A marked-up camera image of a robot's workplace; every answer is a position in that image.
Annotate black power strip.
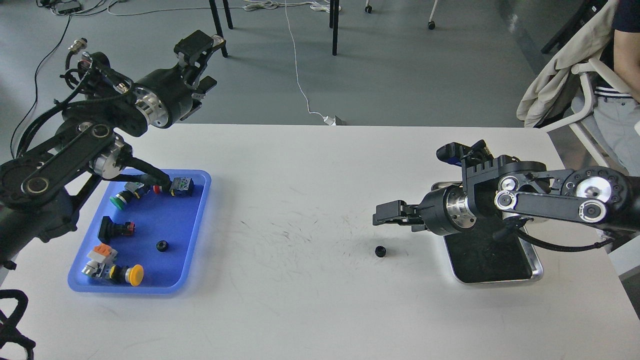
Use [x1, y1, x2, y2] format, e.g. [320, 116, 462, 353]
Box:
[51, 0, 83, 15]

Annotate orange grey contact block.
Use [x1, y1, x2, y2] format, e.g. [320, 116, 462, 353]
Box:
[87, 243, 118, 264]

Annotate yellow push button switch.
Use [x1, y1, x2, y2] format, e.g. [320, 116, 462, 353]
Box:
[81, 260, 145, 287]

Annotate white power adapter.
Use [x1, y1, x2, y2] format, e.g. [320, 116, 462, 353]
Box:
[322, 115, 346, 126]

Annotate black table leg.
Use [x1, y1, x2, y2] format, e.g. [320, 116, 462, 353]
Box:
[329, 0, 340, 56]
[208, 0, 234, 59]

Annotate black furniture at corner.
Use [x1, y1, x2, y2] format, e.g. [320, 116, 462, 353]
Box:
[540, 0, 608, 55]

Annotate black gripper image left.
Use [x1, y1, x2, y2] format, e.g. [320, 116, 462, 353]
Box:
[134, 30, 226, 128]

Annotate green push button switch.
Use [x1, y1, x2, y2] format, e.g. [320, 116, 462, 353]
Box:
[109, 182, 151, 210]

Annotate white cable on floor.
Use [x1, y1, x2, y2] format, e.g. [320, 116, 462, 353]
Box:
[107, 0, 342, 121]

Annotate black table leg left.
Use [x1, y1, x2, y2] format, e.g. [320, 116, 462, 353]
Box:
[208, 0, 234, 59]

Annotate black table leg right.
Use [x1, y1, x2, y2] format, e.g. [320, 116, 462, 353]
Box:
[329, 0, 340, 56]

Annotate beige jacket on chair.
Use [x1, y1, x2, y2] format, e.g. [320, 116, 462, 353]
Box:
[516, 0, 619, 128]

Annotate black push button switch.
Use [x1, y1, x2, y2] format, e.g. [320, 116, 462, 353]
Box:
[97, 216, 136, 245]

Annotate silver metal tray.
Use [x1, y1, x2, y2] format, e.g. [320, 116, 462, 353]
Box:
[431, 182, 544, 285]

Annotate small black gear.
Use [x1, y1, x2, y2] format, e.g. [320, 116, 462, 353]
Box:
[374, 245, 387, 258]
[155, 240, 169, 253]

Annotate person in grey trousers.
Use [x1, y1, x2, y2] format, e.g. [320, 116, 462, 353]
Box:
[570, 0, 640, 177]

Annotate red push button switch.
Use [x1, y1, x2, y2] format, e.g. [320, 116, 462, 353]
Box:
[151, 177, 195, 198]

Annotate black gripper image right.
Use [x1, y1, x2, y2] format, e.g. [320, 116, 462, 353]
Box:
[372, 185, 477, 236]

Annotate blue plastic tray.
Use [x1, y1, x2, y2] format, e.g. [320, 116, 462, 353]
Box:
[67, 169, 211, 294]

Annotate white chair frame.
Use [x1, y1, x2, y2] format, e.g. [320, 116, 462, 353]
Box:
[538, 57, 639, 176]

